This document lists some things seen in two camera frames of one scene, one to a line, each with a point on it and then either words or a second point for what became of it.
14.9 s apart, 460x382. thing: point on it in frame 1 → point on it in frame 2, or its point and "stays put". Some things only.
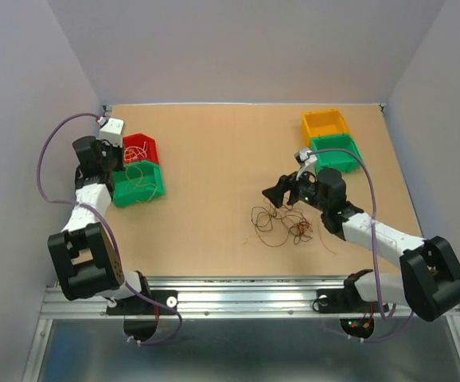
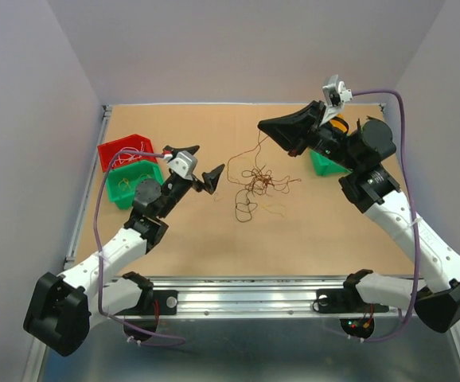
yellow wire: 138,180 → 126,182
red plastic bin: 139,147 stays put
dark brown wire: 271,224 → 259,181
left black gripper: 117,149 → 210,182
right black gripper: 285,183 → 294,131
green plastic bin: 140,181 stays put
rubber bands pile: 302,227 → 242,169
